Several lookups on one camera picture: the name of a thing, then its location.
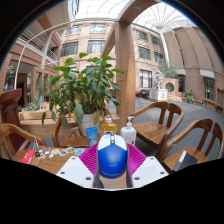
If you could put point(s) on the white pump bottle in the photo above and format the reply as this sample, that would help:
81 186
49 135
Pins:
129 135

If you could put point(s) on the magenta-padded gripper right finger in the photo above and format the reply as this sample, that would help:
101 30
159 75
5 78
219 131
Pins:
150 170

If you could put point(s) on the yellow liquid soap bottle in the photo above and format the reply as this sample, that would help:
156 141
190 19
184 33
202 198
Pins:
108 127

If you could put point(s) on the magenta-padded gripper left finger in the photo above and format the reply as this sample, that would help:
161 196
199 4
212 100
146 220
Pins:
75 170

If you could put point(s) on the red paper bag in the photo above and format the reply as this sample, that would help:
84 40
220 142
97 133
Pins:
27 156

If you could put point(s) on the dark parked car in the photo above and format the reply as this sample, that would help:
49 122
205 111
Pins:
143 94

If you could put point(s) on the light blue sticker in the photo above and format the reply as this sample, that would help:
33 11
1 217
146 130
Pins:
79 151

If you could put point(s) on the wooden armchair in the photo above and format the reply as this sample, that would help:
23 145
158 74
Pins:
58 130
150 130
13 128
188 153

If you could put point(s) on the yellow flowering potted plant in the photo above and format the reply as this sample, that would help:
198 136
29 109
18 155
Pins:
189 96

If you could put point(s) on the large green potted plant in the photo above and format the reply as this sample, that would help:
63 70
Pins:
86 86

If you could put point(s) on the blue squeeze tube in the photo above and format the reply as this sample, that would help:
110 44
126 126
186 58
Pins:
91 136

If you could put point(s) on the blue and white computer mouse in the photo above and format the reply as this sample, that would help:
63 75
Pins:
112 160

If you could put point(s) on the dark red wooden lectern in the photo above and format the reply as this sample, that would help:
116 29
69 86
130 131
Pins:
10 106

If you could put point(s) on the black flat box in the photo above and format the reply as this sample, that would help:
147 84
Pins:
185 161

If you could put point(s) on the wooden planter with agave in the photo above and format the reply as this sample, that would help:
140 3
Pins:
35 115

